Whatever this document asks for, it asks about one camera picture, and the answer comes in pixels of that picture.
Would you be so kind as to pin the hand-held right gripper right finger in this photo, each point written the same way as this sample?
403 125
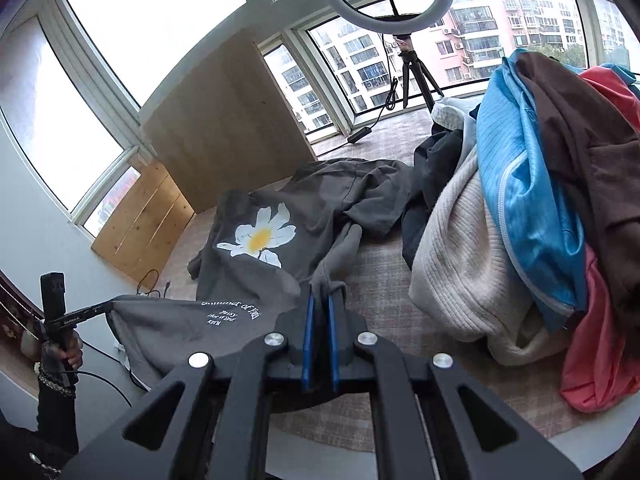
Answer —
333 345

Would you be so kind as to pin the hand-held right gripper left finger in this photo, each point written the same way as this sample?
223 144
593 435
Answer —
308 345

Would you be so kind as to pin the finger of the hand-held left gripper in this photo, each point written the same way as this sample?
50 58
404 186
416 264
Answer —
90 311

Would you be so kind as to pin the grey trousers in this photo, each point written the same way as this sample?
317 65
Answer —
250 270

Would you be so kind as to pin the person's left forearm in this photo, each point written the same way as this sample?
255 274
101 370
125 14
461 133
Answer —
57 415

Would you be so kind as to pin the person's left hand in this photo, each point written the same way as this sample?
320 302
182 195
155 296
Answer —
74 352

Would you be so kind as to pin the brown wooden furniture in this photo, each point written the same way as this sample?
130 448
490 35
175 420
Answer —
17 310

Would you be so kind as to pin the pink plaid tablecloth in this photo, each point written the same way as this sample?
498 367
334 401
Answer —
380 280

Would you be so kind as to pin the pine wood board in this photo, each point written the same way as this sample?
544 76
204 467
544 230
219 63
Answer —
145 220

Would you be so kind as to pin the beige knit sweater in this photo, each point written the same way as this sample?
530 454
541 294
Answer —
465 270

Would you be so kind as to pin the dark navy garment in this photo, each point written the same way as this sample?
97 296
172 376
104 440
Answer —
425 180

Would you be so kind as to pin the light wooden panel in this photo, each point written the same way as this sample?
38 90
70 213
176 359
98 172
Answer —
220 120

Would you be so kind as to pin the blue striped jacket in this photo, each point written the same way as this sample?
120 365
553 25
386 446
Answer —
530 195

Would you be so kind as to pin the white garment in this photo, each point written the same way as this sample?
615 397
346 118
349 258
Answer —
457 115

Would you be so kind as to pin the coral pink garment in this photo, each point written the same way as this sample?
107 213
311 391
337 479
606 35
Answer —
600 355

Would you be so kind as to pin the black tripod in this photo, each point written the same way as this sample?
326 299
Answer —
417 70

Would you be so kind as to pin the white framed window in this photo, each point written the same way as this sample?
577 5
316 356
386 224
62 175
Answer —
150 20

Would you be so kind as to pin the brown garment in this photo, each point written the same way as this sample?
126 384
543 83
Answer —
595 160

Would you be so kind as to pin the apartment buildings outside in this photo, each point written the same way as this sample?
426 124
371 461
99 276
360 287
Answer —
480 25

